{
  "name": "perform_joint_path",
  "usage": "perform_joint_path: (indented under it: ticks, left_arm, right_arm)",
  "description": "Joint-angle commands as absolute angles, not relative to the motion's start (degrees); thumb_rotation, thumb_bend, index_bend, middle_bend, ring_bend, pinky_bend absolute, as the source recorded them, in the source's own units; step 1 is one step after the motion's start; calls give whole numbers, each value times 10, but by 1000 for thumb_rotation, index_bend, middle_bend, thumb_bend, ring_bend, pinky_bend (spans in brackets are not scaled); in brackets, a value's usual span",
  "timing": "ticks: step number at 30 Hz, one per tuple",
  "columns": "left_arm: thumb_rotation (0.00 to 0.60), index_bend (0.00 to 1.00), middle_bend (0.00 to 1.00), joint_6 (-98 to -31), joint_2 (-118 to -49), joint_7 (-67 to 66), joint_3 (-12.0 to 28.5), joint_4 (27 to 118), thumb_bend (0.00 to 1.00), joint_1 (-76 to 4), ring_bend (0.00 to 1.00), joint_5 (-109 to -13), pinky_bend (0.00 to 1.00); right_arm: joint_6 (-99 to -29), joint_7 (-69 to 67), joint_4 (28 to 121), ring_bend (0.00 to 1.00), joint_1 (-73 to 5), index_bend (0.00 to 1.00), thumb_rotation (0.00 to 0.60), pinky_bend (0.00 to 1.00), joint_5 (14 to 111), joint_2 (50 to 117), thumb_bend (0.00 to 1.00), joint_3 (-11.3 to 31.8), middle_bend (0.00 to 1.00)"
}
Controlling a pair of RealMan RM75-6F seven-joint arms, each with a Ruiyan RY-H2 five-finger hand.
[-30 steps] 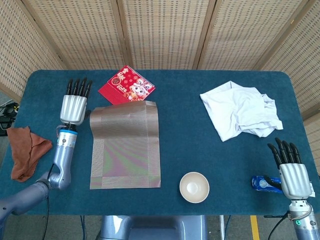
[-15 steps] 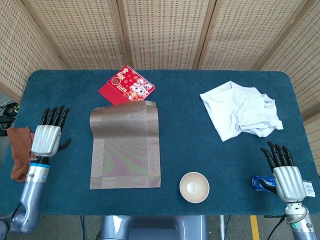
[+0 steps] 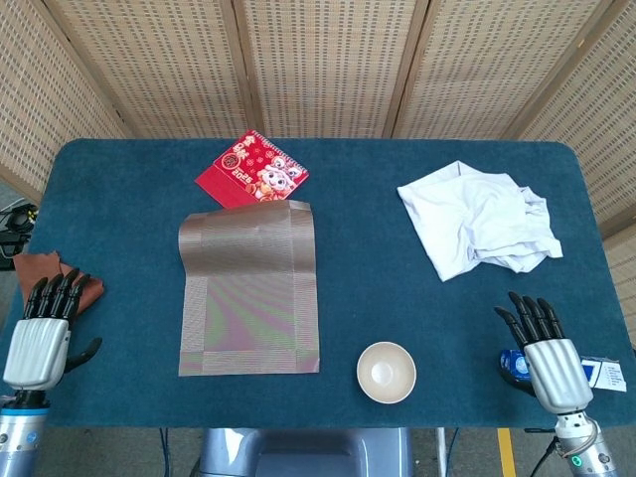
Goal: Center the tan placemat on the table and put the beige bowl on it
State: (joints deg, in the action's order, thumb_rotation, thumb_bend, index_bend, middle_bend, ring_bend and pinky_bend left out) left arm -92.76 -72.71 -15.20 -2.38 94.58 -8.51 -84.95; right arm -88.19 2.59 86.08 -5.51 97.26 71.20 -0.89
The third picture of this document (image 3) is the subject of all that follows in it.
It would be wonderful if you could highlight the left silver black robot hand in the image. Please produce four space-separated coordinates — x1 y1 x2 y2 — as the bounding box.
2 267 104 392

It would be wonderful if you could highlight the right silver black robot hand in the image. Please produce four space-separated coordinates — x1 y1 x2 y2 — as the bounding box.
494 291 595 414

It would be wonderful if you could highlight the cream round bowl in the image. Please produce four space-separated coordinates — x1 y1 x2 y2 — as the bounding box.
356 340 417 403

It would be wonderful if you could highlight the silver woven placemat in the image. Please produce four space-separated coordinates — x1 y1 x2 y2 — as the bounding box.
177 200 321 378

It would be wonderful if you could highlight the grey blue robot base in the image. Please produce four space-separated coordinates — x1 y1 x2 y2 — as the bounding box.
197 426 414 477

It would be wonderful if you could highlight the blue toothpaste box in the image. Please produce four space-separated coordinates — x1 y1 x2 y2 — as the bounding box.
499 349 627 393

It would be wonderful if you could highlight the brown crumpled cloth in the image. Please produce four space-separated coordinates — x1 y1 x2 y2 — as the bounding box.
13 250 105 324

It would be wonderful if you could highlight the white crumpled shirt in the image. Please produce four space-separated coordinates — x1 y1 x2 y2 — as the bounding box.
396 159 564 283

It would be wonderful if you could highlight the teal fabric table cover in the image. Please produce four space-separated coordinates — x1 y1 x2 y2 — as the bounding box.
0 137 636 429

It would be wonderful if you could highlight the woven bamboo screen panel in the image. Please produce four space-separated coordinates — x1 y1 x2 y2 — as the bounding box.
390 0 617 141
0 0 128 203
516 0 636 324
42 0 262 140
231 0 431 140

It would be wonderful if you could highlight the red desk calendar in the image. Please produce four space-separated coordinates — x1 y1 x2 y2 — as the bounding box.
194 128 309 210

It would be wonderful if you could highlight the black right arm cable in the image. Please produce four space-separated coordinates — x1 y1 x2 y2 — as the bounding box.
530 436 558 477

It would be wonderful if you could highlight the black floor equipment with cables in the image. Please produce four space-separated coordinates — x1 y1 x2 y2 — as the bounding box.
0 203 41 272

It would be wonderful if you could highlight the blue cable under table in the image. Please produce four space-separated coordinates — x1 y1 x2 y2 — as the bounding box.
158 427 171 477

